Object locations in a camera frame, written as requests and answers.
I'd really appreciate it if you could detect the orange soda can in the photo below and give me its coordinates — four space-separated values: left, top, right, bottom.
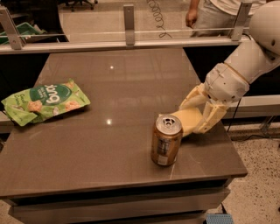
150 115 183 166

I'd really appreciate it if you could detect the green bin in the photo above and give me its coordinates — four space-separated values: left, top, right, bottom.
0 22 43 45

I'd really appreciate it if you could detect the right metal rail bracket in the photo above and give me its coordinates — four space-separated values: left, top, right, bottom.
230 0 252 41

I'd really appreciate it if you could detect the yellow sponge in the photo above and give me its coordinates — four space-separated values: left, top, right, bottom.
156 108 202 137

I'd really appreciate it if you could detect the glass barrier panel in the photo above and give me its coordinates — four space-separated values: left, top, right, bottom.
0 0 265 45

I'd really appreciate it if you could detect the blue mat piece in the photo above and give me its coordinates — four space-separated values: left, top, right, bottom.
206 213 234 224

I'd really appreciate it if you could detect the metal rail bracket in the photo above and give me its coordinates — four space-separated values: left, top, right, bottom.
230 0 252 41
123 3 135 46
0 6 24 50

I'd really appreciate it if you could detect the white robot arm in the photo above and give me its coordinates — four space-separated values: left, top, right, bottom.
178 0 280 136

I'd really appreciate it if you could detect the bystander hand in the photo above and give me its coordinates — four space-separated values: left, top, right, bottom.
185 9 198 28

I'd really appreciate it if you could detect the black coiled cable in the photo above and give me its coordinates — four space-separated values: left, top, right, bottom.
146 0 173 39

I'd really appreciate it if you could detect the office chair base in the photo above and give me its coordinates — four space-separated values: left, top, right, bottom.
65 0 99 12

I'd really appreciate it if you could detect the black hanging cable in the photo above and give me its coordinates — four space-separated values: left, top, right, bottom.
226 97 243 134

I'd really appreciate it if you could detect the left metal rail bracket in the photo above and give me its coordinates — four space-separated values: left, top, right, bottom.
0 6 24 50

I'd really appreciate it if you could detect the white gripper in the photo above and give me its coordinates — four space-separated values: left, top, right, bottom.
178 63 249 134

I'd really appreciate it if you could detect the bystander in white shirt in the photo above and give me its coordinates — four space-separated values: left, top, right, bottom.
187 0 270 37

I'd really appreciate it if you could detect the green snack bag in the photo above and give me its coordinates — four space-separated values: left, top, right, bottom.
2 79 90 126

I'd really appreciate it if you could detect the middle metal rail bracket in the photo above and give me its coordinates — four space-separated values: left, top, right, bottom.
123 3 135 46

